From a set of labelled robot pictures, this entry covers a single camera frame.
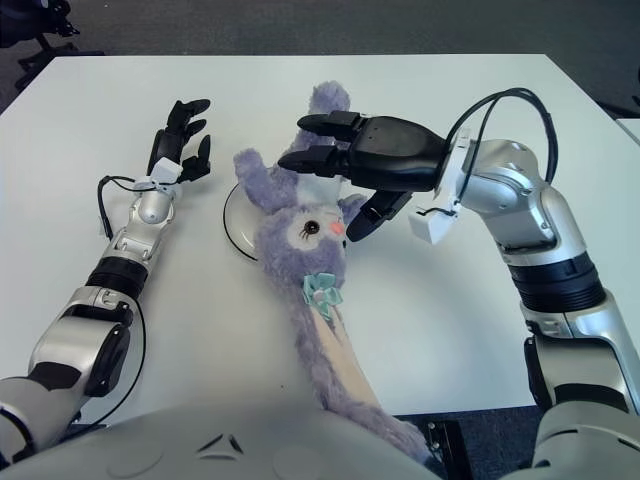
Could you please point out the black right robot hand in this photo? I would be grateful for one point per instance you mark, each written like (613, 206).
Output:
(395, 150)

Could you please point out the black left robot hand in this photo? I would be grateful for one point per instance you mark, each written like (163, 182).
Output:
(170, 145)

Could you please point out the white plate black rim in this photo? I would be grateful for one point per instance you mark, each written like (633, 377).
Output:
(240, 220)

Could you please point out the purple plush bunny doll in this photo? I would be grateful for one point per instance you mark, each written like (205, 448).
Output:
(295, 250)

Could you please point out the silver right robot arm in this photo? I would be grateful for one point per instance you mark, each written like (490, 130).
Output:
(550, 240)

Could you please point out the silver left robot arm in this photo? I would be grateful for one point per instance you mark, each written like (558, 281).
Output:
(100, 310)

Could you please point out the white neighbouring desk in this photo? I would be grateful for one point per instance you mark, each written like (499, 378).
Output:
(631, 131)

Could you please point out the silver robot torso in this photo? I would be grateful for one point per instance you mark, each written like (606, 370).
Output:
(225, 450)

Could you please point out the black table bracket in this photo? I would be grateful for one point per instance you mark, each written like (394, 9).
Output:
(447, 450)

